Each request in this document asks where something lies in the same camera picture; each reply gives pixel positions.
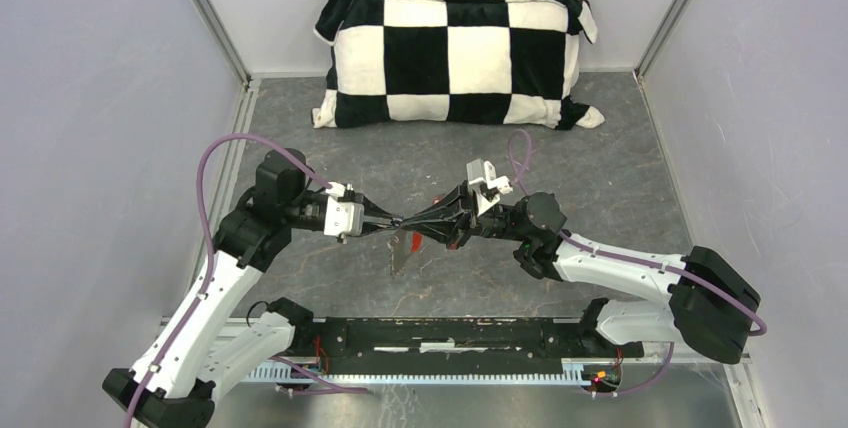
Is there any left aluminium corner post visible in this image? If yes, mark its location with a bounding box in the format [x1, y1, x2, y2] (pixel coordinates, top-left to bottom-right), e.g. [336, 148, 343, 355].
[192, 0, 252, 86]

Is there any black and white checkered pillow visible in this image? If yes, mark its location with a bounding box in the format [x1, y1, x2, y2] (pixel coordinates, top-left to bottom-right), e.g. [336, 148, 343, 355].
[311, 0, 605, 130]

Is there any aluminium corner post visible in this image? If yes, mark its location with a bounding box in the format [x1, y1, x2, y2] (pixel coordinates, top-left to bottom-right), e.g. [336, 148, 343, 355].
[634, 0, 691, 85]
[192, 0, 252, 86]

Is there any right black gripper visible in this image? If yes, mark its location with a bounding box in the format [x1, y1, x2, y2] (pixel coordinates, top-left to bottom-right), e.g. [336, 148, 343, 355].
[399, 181, 528, 252]

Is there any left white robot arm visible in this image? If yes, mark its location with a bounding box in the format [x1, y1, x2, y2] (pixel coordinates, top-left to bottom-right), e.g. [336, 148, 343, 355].
[103, 150, 400, 427]

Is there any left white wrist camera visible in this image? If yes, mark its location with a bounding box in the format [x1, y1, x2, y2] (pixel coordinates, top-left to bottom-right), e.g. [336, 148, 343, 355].
[323, 182, 364, 240]

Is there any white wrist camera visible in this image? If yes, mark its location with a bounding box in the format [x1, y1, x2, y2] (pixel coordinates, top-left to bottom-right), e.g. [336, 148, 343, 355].
[466, 159, 513, 214]
[323, 182, 364, 240]

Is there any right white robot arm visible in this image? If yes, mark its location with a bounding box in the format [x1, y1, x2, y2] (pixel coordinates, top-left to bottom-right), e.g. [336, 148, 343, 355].
[399, 184, 767, 364]

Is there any right aluminium corner post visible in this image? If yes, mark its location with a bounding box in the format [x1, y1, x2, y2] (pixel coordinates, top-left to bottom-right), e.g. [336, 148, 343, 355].
[634, 0, 691, 85]

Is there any white toothed cable duct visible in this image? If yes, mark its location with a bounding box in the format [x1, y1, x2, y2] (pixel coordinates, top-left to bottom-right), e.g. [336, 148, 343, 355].
[242, 361, 621, 388]

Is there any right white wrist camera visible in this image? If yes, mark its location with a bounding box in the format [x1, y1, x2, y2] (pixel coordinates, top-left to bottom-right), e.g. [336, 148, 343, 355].
[466, 159, 513, 214]

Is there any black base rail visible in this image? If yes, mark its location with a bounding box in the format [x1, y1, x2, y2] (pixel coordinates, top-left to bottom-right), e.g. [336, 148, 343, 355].
[285, 317, 645, 375]

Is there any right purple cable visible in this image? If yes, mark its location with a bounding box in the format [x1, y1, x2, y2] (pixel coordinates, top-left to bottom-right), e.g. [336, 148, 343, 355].
[507, 129, 768, 400]

